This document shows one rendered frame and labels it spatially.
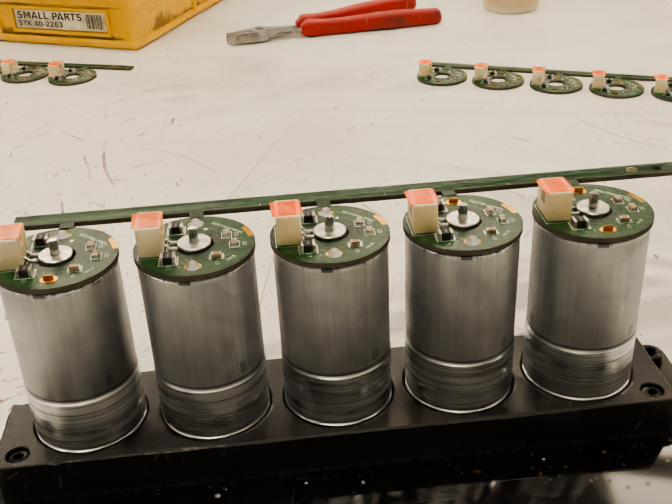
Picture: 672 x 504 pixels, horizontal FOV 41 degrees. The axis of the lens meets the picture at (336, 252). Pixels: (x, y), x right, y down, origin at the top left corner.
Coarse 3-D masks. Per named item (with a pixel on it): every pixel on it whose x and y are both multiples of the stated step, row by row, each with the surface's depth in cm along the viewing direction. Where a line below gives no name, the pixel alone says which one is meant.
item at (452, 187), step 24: (600, 168) 21; (624, 168) 21; (648, 168) 21; (312, 192) 21; (336, 192) 21; (360, 192) 20; (384, 192) 20; (456, 192) 20; (24, 216) 20; (48, 216) 20; (72, 216) 20; (96, 216) 20; (120, 216) 20; (168, 216) 20; (192, 216) 20
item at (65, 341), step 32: (64, 256) 18; (0, 288) 18; (96, 288) 18; (32, 320) 18; (64, 320) 18; (96, 320) 18; (128, 320) 19; (32, 352) 18; (64, 352) 18; (96, 352) 19; (128, 352) 19; (32, 384) 19; (64, 384) 19; (96, 384) 19; (128, 384) 20; (32, 416) 20; (64, 416) 19; (96, 416) 19; (128, 416) 20; (64, 448) 20; (96, 448) 20
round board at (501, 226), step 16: (448, 208) 20; (480, 208) 20; (496, 208) 20; (512, 208) 20; (496, 224) 19; (512, 224) 19; (416, 240) 18; (432, 240) 18; (448, 240) 18; (464, 240) 18; (496, 240) 18; (512, 240) 18
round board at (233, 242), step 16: (176, 224) 19; (208, 224) 19; (224, 224) 19; (240, 224) 19; (176, 240) 19; (224, 240) 19; (240, 240) 19; (160, 256) 18; (176, 256) 18; (192, 256) 18; (208, 256) 18; (224, 256) 18; (240, 256) 18; (144, 272) 18; (160, 272) 18; (176, 272) 18; (192, 272) 18; (208, 272) 18; (224, 272) 18
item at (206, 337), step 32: (160, 288) 18; (192, 288) 18; (224, 288) 18; (256, 288) 19; (160, 320) 18; (192, 320) 18; (224, 320) 18; (256, 320) 19; (160, 352) 19; (192, 352) 19; (224, 352) 19; (256, 352) 19; (160, 384) 20; (192, 384) 19; (224, 384) 19; (256, 384) 20; (192, 416) 19; (224, 416) 19; (256, 416) 20
